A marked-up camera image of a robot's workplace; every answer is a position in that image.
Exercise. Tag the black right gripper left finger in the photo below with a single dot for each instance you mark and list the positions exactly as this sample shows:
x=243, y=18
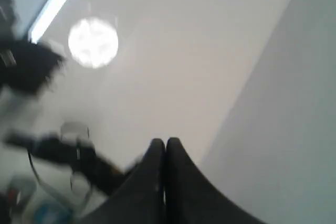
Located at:
x=140, y=198

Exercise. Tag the round ceiling lamp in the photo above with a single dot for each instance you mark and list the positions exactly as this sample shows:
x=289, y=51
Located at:
x=93, y=42

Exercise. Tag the long ceiling light strip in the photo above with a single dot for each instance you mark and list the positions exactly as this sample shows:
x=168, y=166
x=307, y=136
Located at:
x=47, y=14

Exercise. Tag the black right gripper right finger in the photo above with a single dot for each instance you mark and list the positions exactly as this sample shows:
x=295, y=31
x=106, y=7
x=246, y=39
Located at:
x=191, y=197

